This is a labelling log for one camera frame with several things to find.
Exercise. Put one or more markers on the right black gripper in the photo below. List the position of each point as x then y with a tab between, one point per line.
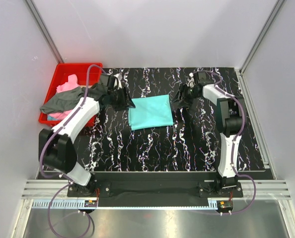
187	101

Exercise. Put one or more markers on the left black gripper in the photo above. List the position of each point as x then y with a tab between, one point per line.
126	100

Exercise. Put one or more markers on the teal t shirt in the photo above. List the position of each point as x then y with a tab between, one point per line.
150	112

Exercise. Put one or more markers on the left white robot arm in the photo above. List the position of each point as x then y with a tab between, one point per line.
56	145

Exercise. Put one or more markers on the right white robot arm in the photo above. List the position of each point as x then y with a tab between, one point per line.
230	123

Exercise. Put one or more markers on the pink t shirt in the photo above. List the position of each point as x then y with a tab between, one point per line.
69	85

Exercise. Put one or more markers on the grey t shirt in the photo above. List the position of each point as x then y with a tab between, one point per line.
67	100

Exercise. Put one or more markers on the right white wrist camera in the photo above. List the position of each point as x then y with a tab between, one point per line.
199	78

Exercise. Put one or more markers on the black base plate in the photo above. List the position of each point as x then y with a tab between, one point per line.
161	189

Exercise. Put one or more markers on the white slotted cable duct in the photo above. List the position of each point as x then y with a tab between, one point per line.
91	205

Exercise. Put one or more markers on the right aluminium corner post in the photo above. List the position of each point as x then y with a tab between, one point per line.
262	34

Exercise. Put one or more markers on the aluminium corner post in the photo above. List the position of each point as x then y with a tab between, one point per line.
262	34
43	29

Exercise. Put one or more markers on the left aluminium corner post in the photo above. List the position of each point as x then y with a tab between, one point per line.
43	29

